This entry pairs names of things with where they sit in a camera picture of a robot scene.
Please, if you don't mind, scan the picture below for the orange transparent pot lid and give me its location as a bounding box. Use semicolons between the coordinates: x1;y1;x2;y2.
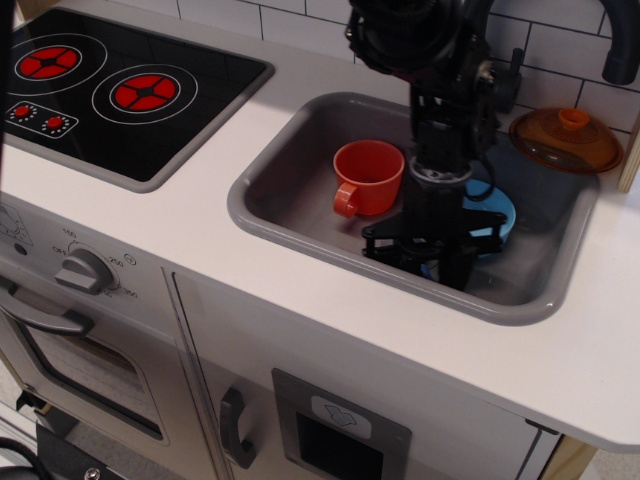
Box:
509;108;623;174

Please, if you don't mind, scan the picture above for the blue plastic bowl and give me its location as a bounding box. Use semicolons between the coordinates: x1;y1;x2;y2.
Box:
463;179;516;247

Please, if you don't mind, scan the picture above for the white cabinet door with panel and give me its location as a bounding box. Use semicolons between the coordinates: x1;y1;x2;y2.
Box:
173;273;560;479

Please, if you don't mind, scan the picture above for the white toy oven door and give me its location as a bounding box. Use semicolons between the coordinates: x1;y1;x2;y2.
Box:
0;276;209;480

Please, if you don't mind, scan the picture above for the grey oven door handle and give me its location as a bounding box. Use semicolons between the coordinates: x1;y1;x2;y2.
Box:
1;277;94;337

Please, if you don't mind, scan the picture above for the orange plastic cup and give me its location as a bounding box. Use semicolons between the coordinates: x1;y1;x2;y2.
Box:
333;139;405;218

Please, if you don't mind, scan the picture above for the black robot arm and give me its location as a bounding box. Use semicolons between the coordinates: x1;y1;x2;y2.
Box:
2;1;504;289

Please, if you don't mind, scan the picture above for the grey toy sink basin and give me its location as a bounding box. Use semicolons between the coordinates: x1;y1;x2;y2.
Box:
228;93;600;326

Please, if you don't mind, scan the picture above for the black toy stove top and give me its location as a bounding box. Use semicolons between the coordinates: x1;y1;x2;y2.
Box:
2;8;274;193

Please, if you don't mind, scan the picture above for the black base plate with screw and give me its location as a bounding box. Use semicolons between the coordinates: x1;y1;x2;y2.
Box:
36;424;124;480

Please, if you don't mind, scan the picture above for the grey and blue toy spoon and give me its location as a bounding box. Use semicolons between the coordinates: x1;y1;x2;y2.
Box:
420;260;440;282

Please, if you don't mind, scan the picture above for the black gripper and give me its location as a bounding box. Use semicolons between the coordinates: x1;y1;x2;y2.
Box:
362;179;506;291

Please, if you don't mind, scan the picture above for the dark grey toy faucet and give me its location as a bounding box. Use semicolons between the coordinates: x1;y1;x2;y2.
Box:
486;1;639;130

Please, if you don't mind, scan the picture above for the grey oven knob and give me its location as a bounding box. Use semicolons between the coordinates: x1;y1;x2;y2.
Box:
54;248;114;295

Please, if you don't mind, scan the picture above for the black cable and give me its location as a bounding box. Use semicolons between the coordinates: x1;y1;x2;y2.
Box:
0;437;64;480

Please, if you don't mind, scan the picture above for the grey cabinet door handle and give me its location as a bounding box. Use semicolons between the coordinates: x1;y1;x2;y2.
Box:
219;388;257;470

